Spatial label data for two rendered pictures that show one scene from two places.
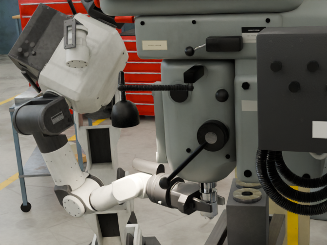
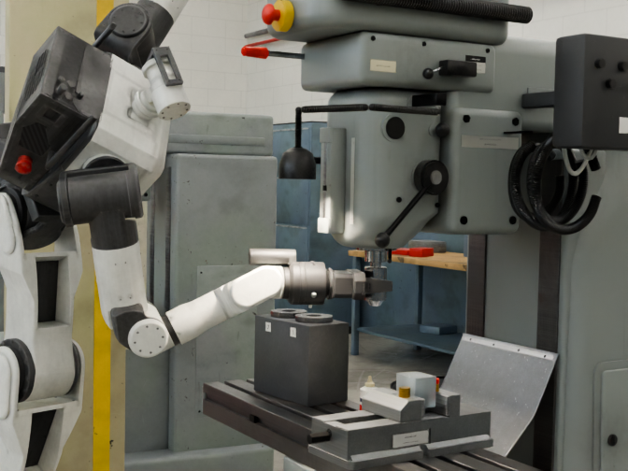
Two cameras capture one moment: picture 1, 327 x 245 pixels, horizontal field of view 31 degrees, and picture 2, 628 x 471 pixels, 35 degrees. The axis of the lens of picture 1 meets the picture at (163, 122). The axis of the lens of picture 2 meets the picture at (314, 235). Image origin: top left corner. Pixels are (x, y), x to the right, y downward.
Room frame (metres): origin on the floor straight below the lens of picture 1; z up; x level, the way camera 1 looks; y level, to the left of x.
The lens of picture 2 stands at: (0.17, 1.59, 1.44)
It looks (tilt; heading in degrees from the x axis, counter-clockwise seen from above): 3 degrees down; 309
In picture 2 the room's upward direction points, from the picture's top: 1 degrees clockwise
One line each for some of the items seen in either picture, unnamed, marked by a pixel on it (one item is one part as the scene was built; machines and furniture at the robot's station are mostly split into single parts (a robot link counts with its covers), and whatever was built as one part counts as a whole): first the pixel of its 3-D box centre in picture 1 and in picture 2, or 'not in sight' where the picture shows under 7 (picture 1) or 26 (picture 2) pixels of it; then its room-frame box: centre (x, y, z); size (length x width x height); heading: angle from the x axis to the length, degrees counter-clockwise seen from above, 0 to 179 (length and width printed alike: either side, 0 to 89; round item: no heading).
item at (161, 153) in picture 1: (163, 122); (332, 180); (1.43, 0.00, 1.45); 0.04 x 0.04 x 0.21; 70
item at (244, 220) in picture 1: (248, 216); (300, 354); (1.71, -0.26, 1.03); 0.22 x 0.12 x 0.20; 167
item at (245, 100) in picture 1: (283, 117); (453, 171); (1.32, -0.29, 1.47); 0.24 x 0.19 x 0.26; 160
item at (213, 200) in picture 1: (208, 203); (375, 285); (1.39, -0.10, 1.23); 0.05 x 0.05 x 0.06
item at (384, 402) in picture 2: not in sight; (392, 404); (1.27, 0.00, 1.02); 0.12 x 0.06 x 0.04; 162
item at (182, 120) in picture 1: (206, 114); (379, 169); (1.39, -0.11, 1.47); 0.21 x 0.19 x 0.32; 160
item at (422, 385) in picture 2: not in sight; (416, 390); (1.25, -0.05, 1.04); 0.06 x 0.05 x 0.06; 162
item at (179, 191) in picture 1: (181, 195); (331, 284); (1.45, -0.04, 1.23); 0.13 x 0.12 x 0.10; 138
